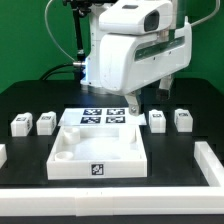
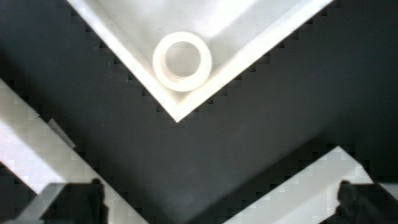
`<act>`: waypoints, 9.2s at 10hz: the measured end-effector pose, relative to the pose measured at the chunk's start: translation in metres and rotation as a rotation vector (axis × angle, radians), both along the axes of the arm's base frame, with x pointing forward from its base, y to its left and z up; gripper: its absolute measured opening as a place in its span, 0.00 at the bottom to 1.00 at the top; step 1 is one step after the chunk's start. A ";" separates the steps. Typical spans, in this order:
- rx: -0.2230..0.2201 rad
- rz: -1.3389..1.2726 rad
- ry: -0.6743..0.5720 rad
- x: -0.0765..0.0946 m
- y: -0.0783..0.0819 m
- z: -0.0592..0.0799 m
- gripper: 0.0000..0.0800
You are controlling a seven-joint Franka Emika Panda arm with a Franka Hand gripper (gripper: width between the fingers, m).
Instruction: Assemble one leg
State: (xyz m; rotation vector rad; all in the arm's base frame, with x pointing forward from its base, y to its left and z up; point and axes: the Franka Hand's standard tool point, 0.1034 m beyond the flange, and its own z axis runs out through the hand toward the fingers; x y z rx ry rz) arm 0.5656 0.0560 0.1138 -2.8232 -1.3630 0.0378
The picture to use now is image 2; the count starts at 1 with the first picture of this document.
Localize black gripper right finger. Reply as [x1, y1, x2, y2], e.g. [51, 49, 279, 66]
[320, 181, 398, 224]

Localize white square tabletop part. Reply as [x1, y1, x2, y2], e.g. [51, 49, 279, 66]
[67, 0, 334, 120]

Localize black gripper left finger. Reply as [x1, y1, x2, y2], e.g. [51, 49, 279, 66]
[14, 178, 110, 224]

